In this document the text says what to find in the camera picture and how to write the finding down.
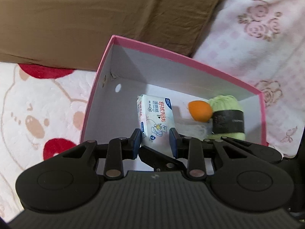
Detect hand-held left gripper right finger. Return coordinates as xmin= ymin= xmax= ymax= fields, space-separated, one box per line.
xmin=169 ymin=128 xmax=246 ymax=180

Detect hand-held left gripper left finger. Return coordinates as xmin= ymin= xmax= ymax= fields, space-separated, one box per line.
xmin=62 ymin=129 xmax=141 ymax=180

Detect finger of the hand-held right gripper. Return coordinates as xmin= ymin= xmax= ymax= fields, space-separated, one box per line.
xmin=140 ymin=145 xmax=187 ymax=173

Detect clear white cotton packet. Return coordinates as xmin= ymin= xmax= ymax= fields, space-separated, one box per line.
xmin=181 ymin=121 xmax=213 ymax=141

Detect small white wipes packet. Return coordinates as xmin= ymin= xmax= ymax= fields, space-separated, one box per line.
xmin=136 ymin=94 xmax=178 ymax=159

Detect orange makeup sponge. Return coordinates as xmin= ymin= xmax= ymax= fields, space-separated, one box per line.
xmin=188 ymin=100 xmax=213 ymax=123

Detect pink cardboard box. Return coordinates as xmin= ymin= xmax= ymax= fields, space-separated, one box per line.
xmin=79 ymin=35 xmax=269 ymax=172

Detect green yarn ball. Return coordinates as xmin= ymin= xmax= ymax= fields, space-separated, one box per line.
xmin=206 ymin=95 xmax=246 ymax=141

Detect red bear printed blanket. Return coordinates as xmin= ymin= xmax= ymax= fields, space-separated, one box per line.
xmin=0 ymin=62 xmax=98 ymax=222

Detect pink white plaid pillow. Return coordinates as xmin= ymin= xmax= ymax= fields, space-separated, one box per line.
xmin=192 ymin=0 xmax=305 ymax=159

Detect brown pillow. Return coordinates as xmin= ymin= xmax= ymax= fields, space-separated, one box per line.
xmin=0 ymin=0 xmax=233 ymax=71

